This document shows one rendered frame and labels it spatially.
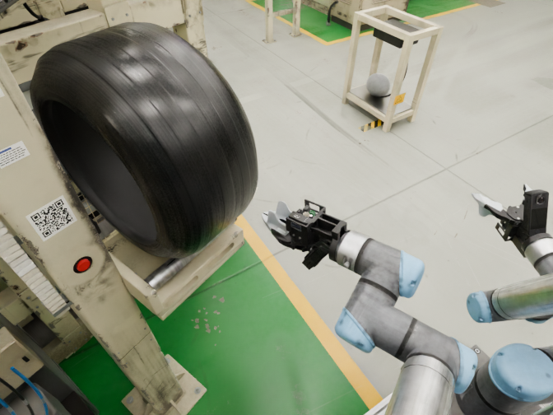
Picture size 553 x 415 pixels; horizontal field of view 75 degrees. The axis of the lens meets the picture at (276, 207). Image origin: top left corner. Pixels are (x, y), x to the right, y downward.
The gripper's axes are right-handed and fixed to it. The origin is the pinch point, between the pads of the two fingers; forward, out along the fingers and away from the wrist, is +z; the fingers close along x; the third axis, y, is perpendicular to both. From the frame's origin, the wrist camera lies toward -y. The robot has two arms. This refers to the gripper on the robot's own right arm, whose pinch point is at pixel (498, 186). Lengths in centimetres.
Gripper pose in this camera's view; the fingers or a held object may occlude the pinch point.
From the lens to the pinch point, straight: 120.7
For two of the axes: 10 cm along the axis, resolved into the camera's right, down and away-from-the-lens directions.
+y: 1.4, 6.9, 7.2
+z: -1.1, -7.1, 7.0
